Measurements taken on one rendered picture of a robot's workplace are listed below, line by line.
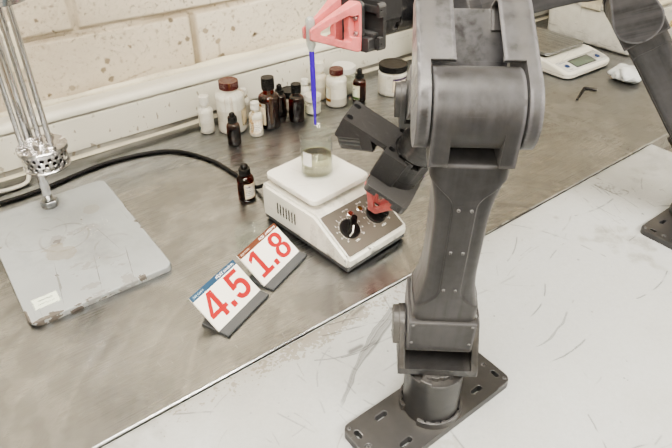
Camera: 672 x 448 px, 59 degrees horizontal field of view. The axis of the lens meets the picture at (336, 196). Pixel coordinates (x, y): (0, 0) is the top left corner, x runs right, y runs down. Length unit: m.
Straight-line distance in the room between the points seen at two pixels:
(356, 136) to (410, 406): 0.34
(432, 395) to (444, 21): 0.38
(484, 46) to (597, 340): 0.46
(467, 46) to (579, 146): 0.80
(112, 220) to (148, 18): 0.43
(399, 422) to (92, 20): 0.89
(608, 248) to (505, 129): 0.59
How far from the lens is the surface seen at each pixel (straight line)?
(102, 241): 0.99
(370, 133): 0.78
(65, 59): 1.23
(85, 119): 1.22
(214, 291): 0.82
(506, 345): 0.80
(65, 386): 0.80
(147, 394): 0.76
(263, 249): 0.88
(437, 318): 0.60
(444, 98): 0.44
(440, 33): 0.47
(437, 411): 0.68
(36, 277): 0.96
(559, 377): 0.79
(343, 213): 0.89
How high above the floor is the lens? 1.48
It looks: 34 degrees down
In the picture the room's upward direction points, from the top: straight up
